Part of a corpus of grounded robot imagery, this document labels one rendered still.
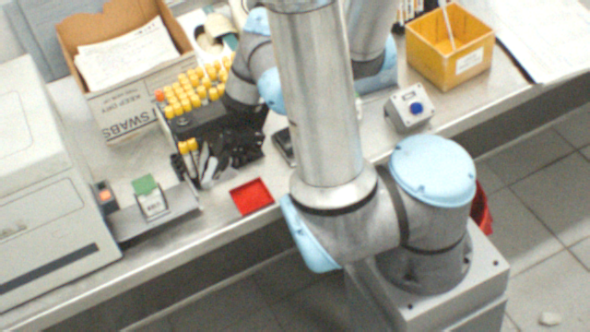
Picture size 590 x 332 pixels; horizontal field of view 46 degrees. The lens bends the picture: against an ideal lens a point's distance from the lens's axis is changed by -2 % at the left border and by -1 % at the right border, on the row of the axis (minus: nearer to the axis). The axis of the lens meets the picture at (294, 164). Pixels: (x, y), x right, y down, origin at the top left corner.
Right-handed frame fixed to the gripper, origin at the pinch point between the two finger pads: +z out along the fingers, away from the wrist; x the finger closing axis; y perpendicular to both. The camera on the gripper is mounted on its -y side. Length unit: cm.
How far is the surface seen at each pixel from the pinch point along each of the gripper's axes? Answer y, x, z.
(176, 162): -0.3, 10.9, 3.9
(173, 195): -4.4, 1.2, 3.6
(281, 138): 17.8, 5.4, -6.2
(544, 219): 134, 9, 29
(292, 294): 62, 26, 71
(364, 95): 35.5, 7.5, -16.0
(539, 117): 128, 27, 2
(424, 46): 44, 6, -29
